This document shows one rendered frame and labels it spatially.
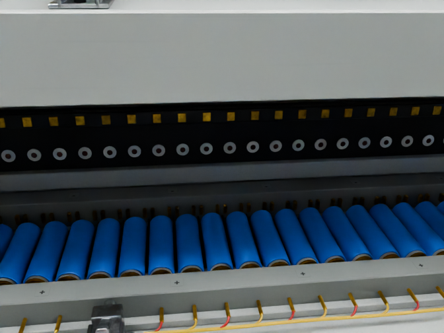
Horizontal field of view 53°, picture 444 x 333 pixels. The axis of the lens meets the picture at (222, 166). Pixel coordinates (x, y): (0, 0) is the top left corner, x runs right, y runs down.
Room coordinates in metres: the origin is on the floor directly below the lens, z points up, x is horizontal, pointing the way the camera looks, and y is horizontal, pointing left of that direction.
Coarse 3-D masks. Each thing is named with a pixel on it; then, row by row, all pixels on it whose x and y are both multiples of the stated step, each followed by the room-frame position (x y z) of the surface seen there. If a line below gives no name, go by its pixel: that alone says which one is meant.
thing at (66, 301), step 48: (0, 288) 0.26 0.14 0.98; (48, 288) 0.26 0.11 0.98; (96, 288) 0.27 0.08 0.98; (144, 288) 0.27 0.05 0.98; (192, 288) 0.27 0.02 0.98; (240, 288) 0.27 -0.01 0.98; (288, 288) 0.27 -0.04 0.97; (336, 288) 0.28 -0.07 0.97; (384, 288) 0.28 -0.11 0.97; (432, 288) 0.29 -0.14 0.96
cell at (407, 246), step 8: (376, 208) 0.37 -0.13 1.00; (384, 208) 0.36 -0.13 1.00; (376, 216) 0.36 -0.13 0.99; (384, 216) 0.36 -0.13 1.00; (392, 216) 0.35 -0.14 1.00; (384, 224) 0.35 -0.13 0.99; (392, 224) 0.34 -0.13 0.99; (400, 224) 0.34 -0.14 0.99; (384, 232) 0.35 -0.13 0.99; (392, 232) 0.34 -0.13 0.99; (400, 232) 0.33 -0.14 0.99; (408, 232) 0.34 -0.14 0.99; (392, 240) 0.33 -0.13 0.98; (400, 240) 0.33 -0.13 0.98; (408, 240) 0.32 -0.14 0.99; (400, 248) 0.32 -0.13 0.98; (408, 248) 0.32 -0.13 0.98; (416, 248) 0.31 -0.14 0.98; (400, 256) 0.32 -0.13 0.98; (408, 256) 0.32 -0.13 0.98
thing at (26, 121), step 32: (0, 128) 0.36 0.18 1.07; (32, 128) 0.37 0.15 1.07; (64, 128) 0.37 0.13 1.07; (96, 128) 0.37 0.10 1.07; (128, 128) 0.38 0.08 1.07; (160, 128) 0.38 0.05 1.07; (192, 128) 0.38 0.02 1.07; (224, 128) 0.39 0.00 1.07; (256, 128) 0.39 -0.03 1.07; (288, 128) 0.39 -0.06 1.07; (320, 128) 0.40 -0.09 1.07; (352, 128) 0.40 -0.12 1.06; (384, 128) 0.40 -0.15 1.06; (416, 128) 0.41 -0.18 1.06; (0, 160) 0.37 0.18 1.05; (64, 160) 0.38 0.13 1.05; (96, 160) 0.38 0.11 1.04; (128, 160) 0.38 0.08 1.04; (160, 160) 0.39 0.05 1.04; (192, 160) 0.39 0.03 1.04; (224, 160) 0.40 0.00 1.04; (256, 160) 0.40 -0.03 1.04
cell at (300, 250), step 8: (280, 216) 0.36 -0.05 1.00; (288, 216) 0.35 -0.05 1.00; (296, 216) 0.36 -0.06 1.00; (280, 224) 0.35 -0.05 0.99; (288, 224) 0.34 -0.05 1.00; (296, 224) 0.34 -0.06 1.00; (280, 232) 0.34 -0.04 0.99; (288, 232) 0.33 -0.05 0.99; (296, 232) 0.33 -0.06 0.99; (288, 240) 0.33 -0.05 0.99; (296, 240) 0.32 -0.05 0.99; (304, 240) 0.32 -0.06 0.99; (288, 248) 0.32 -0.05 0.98; (296, 248) 0.31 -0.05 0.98; (304, 248) 0.31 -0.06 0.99; (312, 248) 0.32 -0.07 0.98; (296, 256) 0.31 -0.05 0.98; (304, 256) 0.30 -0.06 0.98; (312, 256) 0.30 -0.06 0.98; (296, 264) 0.31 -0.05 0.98
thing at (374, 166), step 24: (72, 168) 0.38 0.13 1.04; (96, 168) 0.38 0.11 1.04; (120, 168) 0.38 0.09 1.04; (144, 168) 0.38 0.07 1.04; (168, 168) 0.39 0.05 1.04; (192, 168) 0.39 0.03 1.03; (216, 168) 0.39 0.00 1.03; (240, 168) 0.39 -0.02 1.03; (264, 168) 0.40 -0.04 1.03; (288, 168) 0.40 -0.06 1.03; (312, 168) 0.40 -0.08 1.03; (336, 168) 0.40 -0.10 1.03; (360, 168) 0.41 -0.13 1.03; (384, 168) 0.41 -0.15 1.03; (408, 168) 0.41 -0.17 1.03; (432, 168) 0.42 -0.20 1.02; (360, 312) 0.28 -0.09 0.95; (432, 312) 0.28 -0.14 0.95
